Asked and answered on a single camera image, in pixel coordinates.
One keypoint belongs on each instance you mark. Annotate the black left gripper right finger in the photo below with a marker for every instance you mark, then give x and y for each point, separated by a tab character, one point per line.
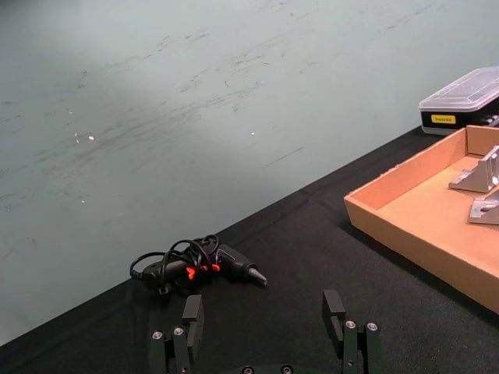
351	343

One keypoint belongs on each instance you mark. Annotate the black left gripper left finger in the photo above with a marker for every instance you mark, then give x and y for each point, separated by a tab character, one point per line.
193	323

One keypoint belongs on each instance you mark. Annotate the black table cloth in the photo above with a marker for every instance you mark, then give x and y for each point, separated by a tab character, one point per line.
296	280

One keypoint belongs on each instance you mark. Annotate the shallow brown cardboard tray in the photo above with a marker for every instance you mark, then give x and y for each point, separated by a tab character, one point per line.
425	210

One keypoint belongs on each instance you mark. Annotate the clear plastic case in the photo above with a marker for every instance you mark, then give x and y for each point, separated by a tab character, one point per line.
460	105

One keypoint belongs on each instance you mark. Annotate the silver metal corner bracket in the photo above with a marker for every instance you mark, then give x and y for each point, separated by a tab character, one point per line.
479	173
485	210

